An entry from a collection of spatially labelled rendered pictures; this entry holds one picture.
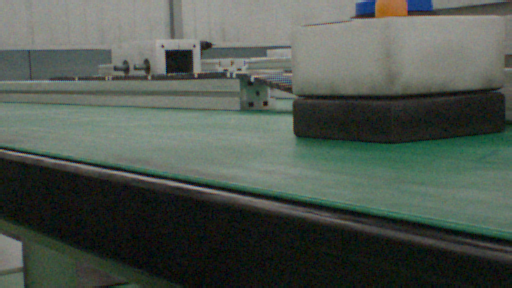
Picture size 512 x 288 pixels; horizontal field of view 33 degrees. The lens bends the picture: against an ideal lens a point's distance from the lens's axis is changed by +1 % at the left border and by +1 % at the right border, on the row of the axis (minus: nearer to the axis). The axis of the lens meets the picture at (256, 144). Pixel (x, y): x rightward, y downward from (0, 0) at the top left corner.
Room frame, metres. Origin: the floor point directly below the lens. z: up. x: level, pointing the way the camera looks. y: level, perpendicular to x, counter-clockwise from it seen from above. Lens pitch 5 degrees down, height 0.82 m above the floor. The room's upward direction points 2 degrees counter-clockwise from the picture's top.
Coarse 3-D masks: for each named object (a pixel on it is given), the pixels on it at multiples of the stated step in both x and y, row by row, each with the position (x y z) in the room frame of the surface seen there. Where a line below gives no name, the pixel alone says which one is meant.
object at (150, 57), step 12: (144, 48) 1.60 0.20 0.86; (156, 48) 1.56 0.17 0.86; (168, 48) 1.57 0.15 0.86; (180, 48) 1.59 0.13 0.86; (192, 48) 1.60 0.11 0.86; (144, 60) 1.61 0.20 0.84; (156, 60) 1.56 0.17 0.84; (168, 60) 1.60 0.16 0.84; (180, 60) 1.61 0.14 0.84; (192, 60) 1.60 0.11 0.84; (144, 72) 1.61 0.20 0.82; (156, 72) 1.57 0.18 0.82; (168, 72) 1.60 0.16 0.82; (180, 72) 1.61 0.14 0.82; (192, 72) 1.61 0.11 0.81
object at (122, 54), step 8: (112, 48) 1.75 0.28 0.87; (120, 48) 1.72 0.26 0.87; (128, 48) 1.69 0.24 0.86; (112, 56) 1.75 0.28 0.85; (120, 56) 1.72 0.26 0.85; (128, 56) 1.69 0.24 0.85; (112, 64) 1.75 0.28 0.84; (120, 64) 1.72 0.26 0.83; (128, 64) 1.70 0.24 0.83; (112, 72) 1.75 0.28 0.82; (120, 72) 1.72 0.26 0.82; (128, 72) 1.70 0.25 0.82
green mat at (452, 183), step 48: (0, 144) 0.50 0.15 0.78; (48, 144) 0.48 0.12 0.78; (96, 144) 0.47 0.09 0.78; (144, 144) 0.46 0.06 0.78; (192, 144) 0.45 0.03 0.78; (240, 144) 0.44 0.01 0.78; (288, 144) 0.43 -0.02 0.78; (336, 144) 0.42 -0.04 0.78; (384, 144) 0.41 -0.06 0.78; (432, 144) 0.40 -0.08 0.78; (480, 144) 0.39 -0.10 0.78; (288, 192) 0.26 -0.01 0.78; (336, 192) 0.26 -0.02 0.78; (384, 192) 0.26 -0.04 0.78; (432, 192) 0.25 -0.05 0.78; (480, 192) 0.25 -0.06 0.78
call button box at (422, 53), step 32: (320, 32) 0.45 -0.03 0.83; (352, 32) 0.43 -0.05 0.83; (384, 32) 0.41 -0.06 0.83; (416, 32) 0.41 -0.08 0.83; (448, 32) 0.43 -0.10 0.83; (480, 32) 0.44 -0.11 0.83; (320, 64) 0.45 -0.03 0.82; (352, 64) 0.43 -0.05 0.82; (384, 64) 0.41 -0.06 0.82; (416, 64) 0.41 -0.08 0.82; (448, 64) 0.43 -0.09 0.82; (480, 64) 0.44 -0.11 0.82; (320, 96) 0.45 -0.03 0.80; (352, 96) 0.43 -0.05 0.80; (384, 96) 0.41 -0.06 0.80; (416, 96) 0.43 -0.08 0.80; (448, 96) 0.43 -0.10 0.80; (480, 96) 0.44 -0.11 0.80; (320, 128) 0.45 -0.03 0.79; (352, 128) 0.43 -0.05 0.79; (384, 128) 0.41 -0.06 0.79; (416, 128) 0.41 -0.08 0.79; (448, 128) 0.43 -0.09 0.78; (480, 128) 0.44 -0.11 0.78
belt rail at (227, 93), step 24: (0, 96) 1.34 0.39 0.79; (24, 96) 1.26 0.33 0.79; (48, 96) 1.18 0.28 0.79; (72, 96) 1.11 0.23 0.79; (96, 96) 1.05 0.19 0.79; (120, 96) 1.00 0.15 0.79; (144, 96) 0.95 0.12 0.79; (168, 96) 0.91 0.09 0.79; (192, 96) 0.87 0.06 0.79; (216, 96) 0.83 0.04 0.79; (240, 96) 0.80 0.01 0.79; (264, 96) 0.80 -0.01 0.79
